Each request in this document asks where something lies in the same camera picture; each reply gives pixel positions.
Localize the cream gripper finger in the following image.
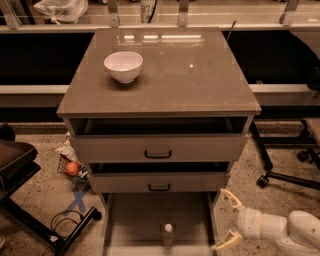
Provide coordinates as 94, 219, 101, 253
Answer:
211, 230, 243, 251
220, 189, 244, 212

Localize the red apple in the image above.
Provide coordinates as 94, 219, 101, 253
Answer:
65, 161, 80, 176

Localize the black floor cable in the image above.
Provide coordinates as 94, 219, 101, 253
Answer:
41, 209, 86, 256

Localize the clear plastic water bottle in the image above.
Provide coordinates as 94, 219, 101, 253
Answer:
161, 223, 176, 247

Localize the clear plastic bag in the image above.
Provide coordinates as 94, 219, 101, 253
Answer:
33, 0, 88, 24

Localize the middle grey drawer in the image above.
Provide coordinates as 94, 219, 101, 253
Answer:
88, 162, 231, 193

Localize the black wire basket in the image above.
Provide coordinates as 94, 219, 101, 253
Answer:
57, 156, 88, 184

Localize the crumpled snack bag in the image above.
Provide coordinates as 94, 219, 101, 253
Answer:
54, 132, 78, 162

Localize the bottom grey drawer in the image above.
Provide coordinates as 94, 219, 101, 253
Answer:
102, 192, 218, 256

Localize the white ceramic bowl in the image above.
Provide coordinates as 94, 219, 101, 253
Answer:
104, 51, 143, 83

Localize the black chair left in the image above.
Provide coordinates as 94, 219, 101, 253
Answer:
0, 123, 103, 256

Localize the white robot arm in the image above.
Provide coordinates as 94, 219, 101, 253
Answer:
212, 189, 320, 256

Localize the grey drawer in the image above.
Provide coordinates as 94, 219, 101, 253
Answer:
67, 116, 250, 163
88, 162, 231, 193
102, 192, 218, 256

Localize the grey drawer cabinet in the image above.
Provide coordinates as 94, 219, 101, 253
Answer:
55, 27, 262, 214

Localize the top grey drawer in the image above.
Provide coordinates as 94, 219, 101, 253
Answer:
67, 116, 250, 163

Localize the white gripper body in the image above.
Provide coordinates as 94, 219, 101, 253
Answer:
236, 208, 263, 240

